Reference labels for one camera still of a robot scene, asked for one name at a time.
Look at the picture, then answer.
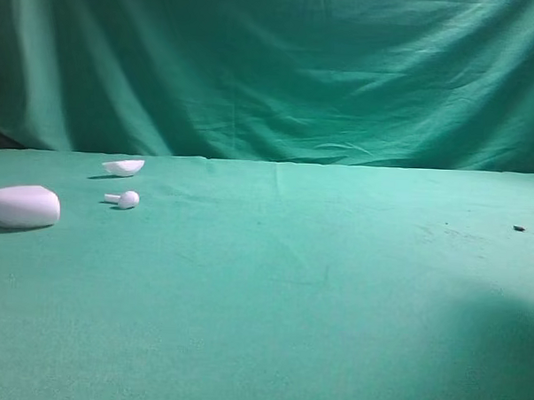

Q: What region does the white earbud near case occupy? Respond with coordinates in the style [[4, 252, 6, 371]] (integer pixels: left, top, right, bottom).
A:
[[104, 190, 140, 210]]

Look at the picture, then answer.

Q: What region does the white earbud case lid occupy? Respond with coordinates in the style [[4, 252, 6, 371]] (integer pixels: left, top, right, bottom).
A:
[[102, 159, 144, 178]]

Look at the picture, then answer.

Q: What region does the white earbud case body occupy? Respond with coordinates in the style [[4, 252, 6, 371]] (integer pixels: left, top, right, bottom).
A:
[[0, 185, 61, 229]]

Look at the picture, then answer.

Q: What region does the green table cloth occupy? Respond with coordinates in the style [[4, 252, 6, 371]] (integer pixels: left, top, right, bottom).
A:
[[0, 150, 534, 400]]

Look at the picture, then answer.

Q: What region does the green backdrop curtain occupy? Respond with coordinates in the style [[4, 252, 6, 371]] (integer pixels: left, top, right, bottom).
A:
[[0, 0, 534, 173]]

